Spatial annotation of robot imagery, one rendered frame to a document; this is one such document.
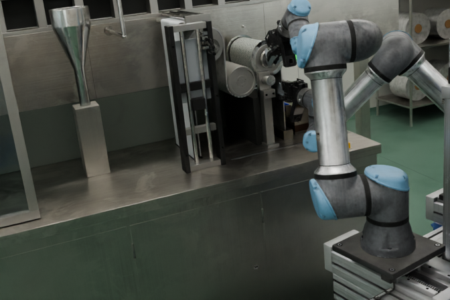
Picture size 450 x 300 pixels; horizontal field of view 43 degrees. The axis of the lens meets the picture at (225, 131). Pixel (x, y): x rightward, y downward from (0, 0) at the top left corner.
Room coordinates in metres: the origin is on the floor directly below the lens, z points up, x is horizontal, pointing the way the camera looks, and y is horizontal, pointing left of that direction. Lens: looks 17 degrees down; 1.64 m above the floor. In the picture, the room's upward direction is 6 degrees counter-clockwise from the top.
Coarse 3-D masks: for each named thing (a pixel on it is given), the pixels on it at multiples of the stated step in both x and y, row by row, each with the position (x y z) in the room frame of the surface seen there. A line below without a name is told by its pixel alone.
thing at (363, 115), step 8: (360, 64) 2.97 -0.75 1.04; (360, 72) 2.97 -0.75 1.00; (368, 104) 2.98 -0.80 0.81; (360, 112) 2.97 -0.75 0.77; (368, 112) 2.98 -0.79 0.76; (360, 120) 2.97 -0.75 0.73; (368, 120) 2.98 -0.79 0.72; (360, 128) 2.98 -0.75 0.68; (368, 128) 2.98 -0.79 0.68; (368, 136) 2.98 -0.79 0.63
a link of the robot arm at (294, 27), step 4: (296, 20) 1.94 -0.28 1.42; (300, 20) 1.94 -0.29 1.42; (304, 20) 1.94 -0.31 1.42; (288, 24) 1.96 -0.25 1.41; (292, 24) 1.94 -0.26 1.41; (296, 24) 1.93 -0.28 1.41; (300, 24) 1.92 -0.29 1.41; (304, 24) 1.93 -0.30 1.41; (308, 24) 1.94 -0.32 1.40; (288, 28) 1.96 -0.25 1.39; (292, 28) 1.93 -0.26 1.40; (296, 28) 1.92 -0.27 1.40; (300, 28) 1.91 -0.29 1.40; (292, 32) 1.92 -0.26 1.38; (296, 32) 1.91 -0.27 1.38; (292, 36) 1.91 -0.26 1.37; (296, 36) 1.90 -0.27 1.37; (292, 40) 1.91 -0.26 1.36; (296, 40) 1.89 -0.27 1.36; (292, 44) 1.90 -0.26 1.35; (296, 44) 1.88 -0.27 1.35; (292, 48) 1.90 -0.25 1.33; (296, 48) 1.88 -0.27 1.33; (296, 52) 1.90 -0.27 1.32
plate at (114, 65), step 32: (288, 0) 2.65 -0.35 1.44; (320, 0) 2.71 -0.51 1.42; (352, 0) 2.77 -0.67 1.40; (384, 0) 2.83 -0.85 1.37; (96, 32) 2.34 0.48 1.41; (128, 32) 2.38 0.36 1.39; (160, 32) 2.43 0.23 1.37; (224, 32) 2.53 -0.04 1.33; (256, 32) 2.59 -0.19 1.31; (384, 32) 2.83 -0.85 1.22; (32, 64) 2.24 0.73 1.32; (64, 64) 2.28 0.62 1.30; (96, 64) 2.33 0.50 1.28; (128, 64) 2.37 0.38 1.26; (160, 64) 2.42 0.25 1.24; (32, 96) 2.23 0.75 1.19; (64, 96) 2.28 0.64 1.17; (96, 96) 2.32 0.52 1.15
